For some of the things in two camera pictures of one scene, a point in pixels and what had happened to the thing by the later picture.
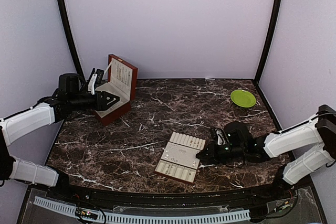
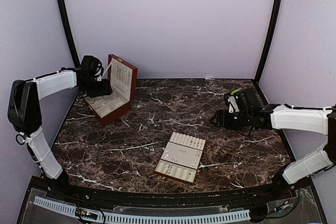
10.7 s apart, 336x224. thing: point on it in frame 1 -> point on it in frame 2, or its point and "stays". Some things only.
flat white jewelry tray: (179, 160) stays
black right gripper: (212, 157) -> (220, 113)
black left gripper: (102, 106) -> (106, 89)
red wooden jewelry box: (122, 81) stays
